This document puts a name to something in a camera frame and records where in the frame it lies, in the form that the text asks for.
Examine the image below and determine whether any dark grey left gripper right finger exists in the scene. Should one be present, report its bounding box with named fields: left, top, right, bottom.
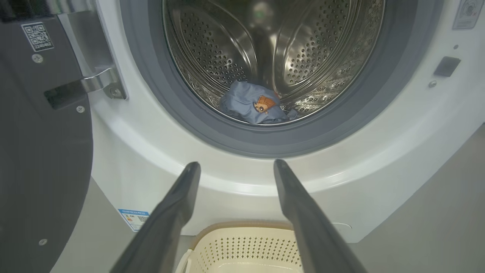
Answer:
left=274, top=159, right=368, bottom=273

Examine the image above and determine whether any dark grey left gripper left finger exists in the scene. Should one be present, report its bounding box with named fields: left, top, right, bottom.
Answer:
left=110, top=162, right=201, bottom=273

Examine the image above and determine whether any blue garment small bear print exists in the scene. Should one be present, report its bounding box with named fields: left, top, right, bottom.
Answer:
left=219, top=80, right=299, bottom=125

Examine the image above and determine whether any round black washer door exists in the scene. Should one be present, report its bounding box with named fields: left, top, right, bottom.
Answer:
left=0, top=0, right=95, bottom=273

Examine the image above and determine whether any white front-load washing machine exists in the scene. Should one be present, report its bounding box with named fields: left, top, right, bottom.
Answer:
left=89, top=0, right=485, bottom=243

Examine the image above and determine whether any stainless steel washing machine drum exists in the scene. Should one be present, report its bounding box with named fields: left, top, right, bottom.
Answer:
left=163, top=0, right=386, bottom=126

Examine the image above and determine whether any metal door hinge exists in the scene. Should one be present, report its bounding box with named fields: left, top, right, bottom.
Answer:
left=57, top=0, right=128, bottom=100

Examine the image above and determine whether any blue energy label sticker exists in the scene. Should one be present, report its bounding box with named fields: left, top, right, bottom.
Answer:
left=117, top=209, right=150, bottom=232

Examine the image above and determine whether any cream laundry basket brown rim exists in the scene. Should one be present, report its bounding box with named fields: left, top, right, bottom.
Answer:
left=175, top=222, right=304, bottom=273

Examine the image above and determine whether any white QR code sticker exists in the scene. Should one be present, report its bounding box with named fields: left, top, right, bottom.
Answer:
left=22, top=22, right=55, bottom=52

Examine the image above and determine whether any grey warning sticker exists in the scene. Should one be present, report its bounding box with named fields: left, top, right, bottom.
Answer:
left=452, top=0, right=485, bottom=30

